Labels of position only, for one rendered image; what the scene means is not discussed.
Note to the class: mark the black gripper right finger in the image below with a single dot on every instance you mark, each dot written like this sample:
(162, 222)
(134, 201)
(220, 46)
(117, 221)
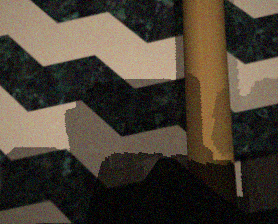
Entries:
(193, 202)

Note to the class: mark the tan wooden pole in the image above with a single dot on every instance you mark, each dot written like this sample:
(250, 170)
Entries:
(208, 116)

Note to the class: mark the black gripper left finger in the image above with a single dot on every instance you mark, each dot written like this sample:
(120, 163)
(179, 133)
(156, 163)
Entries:
(149, 204)

